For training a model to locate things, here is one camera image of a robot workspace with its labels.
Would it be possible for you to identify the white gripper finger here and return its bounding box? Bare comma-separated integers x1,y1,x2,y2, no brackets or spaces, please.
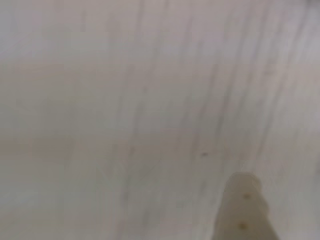
212,171,281,240

